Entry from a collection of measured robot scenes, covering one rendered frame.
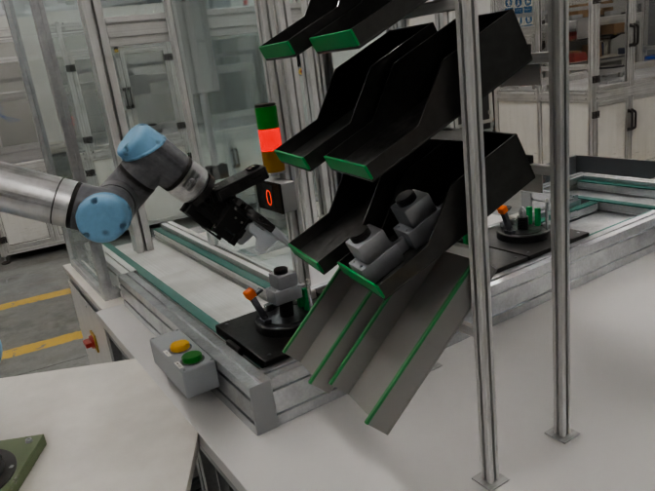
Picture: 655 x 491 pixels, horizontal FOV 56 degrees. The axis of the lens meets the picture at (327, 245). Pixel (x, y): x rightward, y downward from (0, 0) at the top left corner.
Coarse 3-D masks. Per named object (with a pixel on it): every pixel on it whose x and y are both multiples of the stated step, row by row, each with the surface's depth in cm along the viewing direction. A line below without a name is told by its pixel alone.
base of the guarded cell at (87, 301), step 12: (72, 276) 220; (72, 288) 231; (84, 288) 205; (84, 300) 213; (96, 300) 192; (120, 300) 190; (84, 312) 221; (84, 324) 230; (96, 324) 203; (84, 336) 239; (96, 336) 210; (96, 348) 214; (108, 348) 195; (96, 360) 227; (108, 360) 202
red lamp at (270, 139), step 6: (258, 132) 140; (264, 132) 139; (270, 132) 139; (276, 132) 140; (264, 138) 139; (270, 138) 139; (276, 138) 140; (264, 144) 140; (270, 144) 140; (276, 144) 140; (264, 150) 140; (270, 150) 140
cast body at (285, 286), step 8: (272, 272) 129; (280, 272) 126; (288, 272) 128; (272, 280) 128; (280, 280) 125; (288, 280) 127; (296, 280) 128; (272, 288) 128; (280, 288) 126; (288, 288) 127; (296, 288) 128; (272, 296) 127; (280, 296) 126; (288, 296) 127; (296, 296) 128; (280, 304) 127
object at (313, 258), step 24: (432, 144) 96; (408, 168) 95; (336, 192) 105; (360, 192) 107; (384, 192) 94; (336, 216) 106; (360, 216) 103; (384, 216) 95; (312, 240) 105; (336, 240) 100; (312, 264) 96; (336, 264) 94
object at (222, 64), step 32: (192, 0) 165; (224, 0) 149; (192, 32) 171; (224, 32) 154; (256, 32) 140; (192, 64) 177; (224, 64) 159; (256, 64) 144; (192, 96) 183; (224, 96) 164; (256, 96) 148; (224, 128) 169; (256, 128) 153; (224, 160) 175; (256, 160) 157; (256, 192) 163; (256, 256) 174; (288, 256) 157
